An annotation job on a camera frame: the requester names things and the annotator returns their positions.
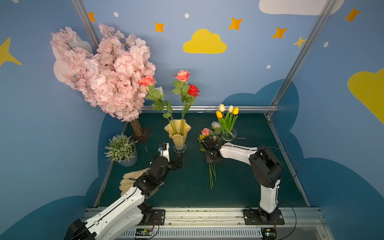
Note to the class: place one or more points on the red rose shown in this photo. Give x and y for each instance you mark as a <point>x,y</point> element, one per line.
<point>189,93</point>

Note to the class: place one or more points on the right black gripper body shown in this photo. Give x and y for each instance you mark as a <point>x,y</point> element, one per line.
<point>208,147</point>

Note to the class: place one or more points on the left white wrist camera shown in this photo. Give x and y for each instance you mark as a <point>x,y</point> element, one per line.
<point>163,150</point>

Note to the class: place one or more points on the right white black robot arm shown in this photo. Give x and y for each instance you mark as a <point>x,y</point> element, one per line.
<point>265,165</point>

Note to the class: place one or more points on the right circuit board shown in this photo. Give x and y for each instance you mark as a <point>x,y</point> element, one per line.
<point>269,234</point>

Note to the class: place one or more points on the small green potted plant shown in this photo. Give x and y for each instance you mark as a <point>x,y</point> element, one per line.
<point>122,150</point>

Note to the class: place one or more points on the aluminium right frame post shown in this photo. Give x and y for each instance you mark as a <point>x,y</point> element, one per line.
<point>312,37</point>

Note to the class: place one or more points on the aluminium front rail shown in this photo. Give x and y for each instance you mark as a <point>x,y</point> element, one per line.
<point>228,223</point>

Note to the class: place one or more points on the aluminium frame post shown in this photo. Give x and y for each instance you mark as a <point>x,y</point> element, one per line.
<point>312,37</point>
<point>87,23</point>

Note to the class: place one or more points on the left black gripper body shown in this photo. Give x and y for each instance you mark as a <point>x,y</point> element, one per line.
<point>173,162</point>

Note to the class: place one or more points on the small yellow tulip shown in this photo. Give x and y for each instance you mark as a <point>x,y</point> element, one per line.
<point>200,139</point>

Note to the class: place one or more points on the clear glass vase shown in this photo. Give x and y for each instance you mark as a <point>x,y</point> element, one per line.
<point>229,136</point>

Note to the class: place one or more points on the beige cloth glove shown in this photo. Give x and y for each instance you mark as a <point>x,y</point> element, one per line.
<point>127,180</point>

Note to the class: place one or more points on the yellow wavy glass vase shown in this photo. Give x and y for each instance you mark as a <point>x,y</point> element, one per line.
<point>178,131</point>

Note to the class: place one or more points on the cream white tulip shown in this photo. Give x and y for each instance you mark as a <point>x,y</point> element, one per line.
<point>229,118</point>

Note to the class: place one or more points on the orange yellow tulip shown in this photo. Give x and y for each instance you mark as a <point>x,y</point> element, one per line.
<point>222,122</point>

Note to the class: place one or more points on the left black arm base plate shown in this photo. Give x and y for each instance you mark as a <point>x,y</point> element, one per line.
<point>154,216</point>

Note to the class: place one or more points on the circuit board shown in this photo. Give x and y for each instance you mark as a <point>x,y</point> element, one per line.
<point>143,233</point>
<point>269,234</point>

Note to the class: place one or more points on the pink cherry blossom tree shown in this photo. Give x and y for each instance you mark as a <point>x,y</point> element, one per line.
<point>110,78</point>

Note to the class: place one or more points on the aluminium left frame post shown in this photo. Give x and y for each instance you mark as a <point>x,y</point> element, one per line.
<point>87,23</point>

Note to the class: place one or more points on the left circuit board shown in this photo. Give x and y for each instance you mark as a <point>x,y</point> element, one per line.
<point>143,233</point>

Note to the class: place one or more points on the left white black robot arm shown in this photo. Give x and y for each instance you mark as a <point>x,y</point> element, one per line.
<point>130,209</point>

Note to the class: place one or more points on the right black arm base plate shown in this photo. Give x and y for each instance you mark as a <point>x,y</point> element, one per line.
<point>261,217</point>

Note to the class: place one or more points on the pale pink tulip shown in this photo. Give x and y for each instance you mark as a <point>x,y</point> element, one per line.
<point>223,109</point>

